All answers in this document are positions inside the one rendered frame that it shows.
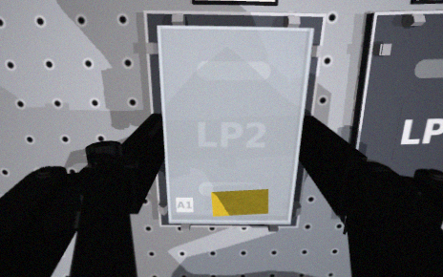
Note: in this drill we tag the grey perforated base plate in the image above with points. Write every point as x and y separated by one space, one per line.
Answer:
74 72

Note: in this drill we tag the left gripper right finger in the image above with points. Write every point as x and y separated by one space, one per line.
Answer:
386 237

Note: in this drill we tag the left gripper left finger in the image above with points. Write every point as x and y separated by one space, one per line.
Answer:
113 185

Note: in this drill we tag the clear rectangular plate lid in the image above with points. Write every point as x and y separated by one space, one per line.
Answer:
233 102

